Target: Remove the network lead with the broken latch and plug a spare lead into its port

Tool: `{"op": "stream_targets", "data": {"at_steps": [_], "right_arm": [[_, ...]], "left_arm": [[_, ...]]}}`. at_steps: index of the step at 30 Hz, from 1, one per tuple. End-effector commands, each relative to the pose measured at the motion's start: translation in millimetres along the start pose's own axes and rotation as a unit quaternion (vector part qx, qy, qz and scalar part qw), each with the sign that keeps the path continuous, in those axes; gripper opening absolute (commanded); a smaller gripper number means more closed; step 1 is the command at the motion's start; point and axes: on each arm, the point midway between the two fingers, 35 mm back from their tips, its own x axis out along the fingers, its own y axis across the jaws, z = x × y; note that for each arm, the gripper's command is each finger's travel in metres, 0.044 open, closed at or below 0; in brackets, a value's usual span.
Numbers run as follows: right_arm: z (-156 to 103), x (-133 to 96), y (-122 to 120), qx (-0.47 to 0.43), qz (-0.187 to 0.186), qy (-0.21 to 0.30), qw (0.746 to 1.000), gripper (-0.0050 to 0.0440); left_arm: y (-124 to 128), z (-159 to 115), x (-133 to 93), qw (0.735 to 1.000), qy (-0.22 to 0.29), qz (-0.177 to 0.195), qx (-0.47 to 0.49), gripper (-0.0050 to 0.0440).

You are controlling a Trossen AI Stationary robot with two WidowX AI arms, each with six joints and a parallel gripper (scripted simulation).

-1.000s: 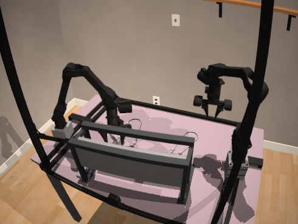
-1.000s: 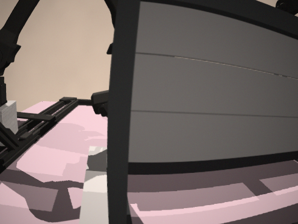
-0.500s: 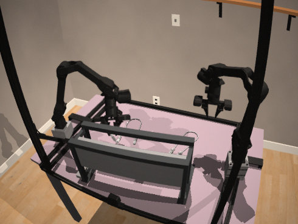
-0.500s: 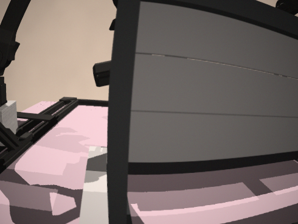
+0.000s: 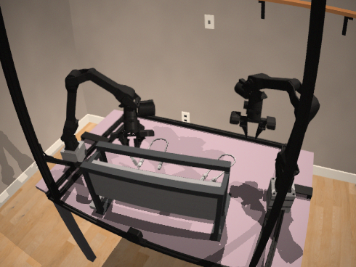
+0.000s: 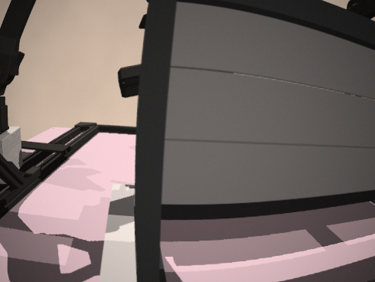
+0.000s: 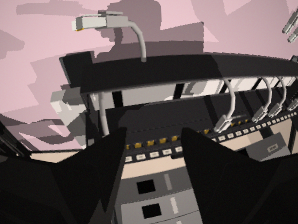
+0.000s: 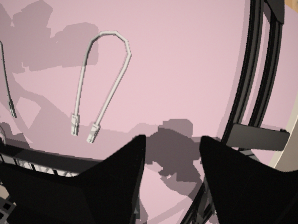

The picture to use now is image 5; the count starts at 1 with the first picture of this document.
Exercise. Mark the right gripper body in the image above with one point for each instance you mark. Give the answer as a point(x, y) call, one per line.
point(253, 115)

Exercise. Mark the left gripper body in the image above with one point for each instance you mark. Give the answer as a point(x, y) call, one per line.
point(130, 124)

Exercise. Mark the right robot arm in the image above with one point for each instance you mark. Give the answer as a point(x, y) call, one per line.
point(255, 100)

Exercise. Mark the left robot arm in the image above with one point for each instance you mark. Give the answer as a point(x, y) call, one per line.
point(124, 94)

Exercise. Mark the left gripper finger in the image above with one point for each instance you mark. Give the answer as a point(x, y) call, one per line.
point(124, 141)
point(139, 142)

